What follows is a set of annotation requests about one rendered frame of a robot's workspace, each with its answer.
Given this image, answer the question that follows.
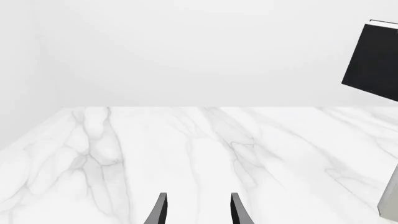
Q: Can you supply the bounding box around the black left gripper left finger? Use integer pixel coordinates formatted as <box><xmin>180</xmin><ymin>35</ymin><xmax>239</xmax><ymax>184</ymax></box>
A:
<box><xmin>143</xmin><ymin>192</ymin><xmax>168</xmax><ymax>224</ymax></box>

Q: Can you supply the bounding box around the black book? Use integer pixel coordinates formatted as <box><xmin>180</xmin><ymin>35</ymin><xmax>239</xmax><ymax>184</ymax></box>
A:
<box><xmin>341</xmin><ymin>19</ymin><xmax>398</xmax><ymax>103</ymax></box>

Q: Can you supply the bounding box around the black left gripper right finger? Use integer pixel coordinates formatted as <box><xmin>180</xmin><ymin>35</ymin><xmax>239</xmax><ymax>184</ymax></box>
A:
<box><xmin>230</xmin><ymin>192</ymin><xmax>256</xmax><ymax>224</ymax></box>

